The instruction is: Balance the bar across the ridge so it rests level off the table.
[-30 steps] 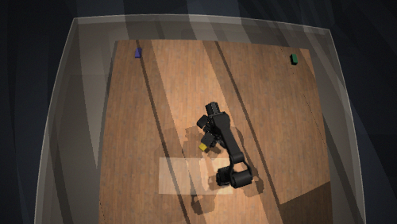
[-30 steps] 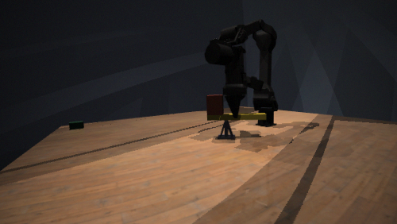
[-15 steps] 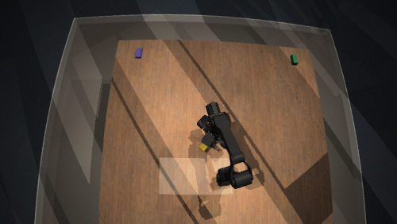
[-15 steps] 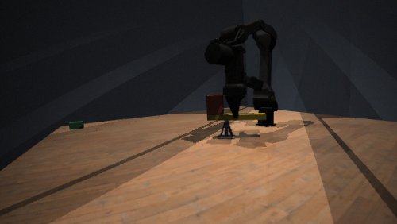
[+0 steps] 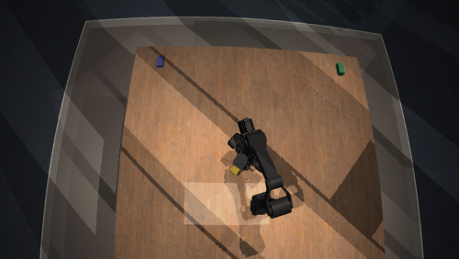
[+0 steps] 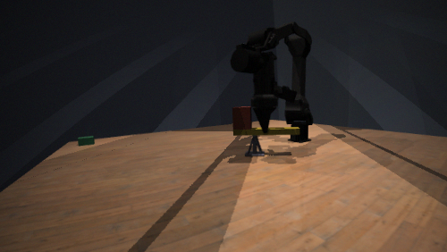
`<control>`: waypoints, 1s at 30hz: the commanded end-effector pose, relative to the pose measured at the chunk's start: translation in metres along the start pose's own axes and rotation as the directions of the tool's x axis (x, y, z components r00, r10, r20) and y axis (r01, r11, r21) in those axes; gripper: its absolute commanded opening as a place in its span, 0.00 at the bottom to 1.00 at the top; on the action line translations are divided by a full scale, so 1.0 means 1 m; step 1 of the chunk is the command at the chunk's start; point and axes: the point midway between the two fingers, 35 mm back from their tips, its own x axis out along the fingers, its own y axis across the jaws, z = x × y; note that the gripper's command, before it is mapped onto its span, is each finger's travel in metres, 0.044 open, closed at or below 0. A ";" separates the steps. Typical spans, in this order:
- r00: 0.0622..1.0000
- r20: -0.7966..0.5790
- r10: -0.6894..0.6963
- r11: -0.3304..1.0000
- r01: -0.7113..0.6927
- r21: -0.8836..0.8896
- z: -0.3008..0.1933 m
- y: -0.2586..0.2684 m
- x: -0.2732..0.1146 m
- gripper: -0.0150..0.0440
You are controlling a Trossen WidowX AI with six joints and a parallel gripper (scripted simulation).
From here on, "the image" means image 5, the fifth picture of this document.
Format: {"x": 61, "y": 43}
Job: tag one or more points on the yellow bar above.
{"x": 234, "y": 170}

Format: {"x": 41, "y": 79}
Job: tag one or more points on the small blue block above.
{"x": 160, "y": 59}

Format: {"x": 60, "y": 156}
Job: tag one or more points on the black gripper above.
{"x": 236, "y": 141}

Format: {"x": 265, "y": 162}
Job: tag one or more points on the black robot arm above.
{"x": 255, "y": 142}

